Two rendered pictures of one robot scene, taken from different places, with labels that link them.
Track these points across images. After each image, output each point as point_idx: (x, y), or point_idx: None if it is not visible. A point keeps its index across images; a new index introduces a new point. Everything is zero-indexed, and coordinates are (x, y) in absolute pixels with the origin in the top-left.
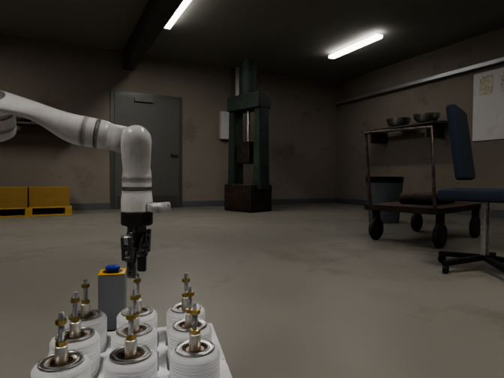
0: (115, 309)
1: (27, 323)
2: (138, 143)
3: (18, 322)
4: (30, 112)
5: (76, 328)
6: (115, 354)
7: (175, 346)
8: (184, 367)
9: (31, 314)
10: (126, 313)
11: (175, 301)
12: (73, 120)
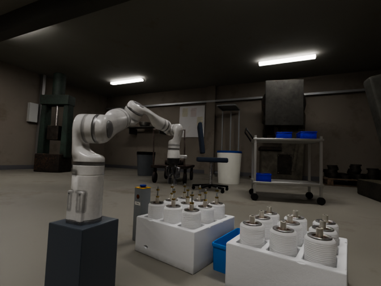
0: (147, 204)
1: (35, 234)
2: (181, 131)
3: (27, 235)
4: (152, 114)
5: (175, 202)
6: (201, 206)
7: (210, 204)
8: (220, 207)
9: (26, 231)
10: (170, 200)
11: (106, 213)
12: (162, 119)
